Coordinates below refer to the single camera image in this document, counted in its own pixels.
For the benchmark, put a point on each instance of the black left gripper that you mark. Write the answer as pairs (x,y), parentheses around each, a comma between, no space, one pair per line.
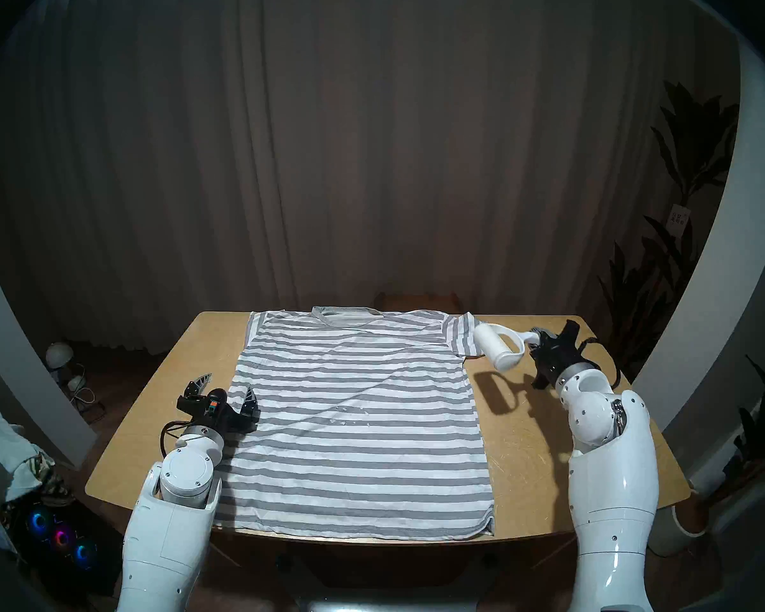
(213,416)

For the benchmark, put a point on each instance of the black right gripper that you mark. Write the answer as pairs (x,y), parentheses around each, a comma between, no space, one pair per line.
(561,356)

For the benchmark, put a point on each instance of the white lint roller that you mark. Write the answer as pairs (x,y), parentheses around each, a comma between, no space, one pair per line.
(500,349)

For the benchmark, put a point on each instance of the grey white striped t-shirt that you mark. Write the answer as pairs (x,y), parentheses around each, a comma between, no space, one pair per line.
(357,375)

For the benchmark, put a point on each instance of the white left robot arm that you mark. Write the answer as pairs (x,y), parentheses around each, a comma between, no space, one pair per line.
(185,470)

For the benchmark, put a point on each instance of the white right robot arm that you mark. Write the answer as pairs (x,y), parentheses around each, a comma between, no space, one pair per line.
(612,489)

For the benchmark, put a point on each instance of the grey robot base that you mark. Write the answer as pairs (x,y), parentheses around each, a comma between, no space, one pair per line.
(395,604)

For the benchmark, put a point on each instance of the large white mushroom lamp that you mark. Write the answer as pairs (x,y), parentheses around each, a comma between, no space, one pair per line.
(58,354)

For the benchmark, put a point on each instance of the white paper plant tag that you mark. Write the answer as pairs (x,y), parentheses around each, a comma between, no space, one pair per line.
(678,220)

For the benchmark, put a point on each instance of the white curved arch panel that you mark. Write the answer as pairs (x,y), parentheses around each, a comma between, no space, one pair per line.
(727,266)
(25,375)

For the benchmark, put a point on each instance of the computer case with RGB fans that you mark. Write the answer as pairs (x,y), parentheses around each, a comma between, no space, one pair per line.
(60,537)

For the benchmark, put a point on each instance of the white plant pot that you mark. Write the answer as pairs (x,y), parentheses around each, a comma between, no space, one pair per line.
(685,528)

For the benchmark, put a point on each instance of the pile of cloth bags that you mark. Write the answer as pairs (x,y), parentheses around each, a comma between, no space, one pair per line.
(6,464)

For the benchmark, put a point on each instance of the tall dark leafy plant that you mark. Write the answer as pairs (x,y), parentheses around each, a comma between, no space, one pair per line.
(695,145)

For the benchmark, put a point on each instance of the beige pleated curtain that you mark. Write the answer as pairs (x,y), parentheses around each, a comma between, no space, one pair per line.
(357,139)

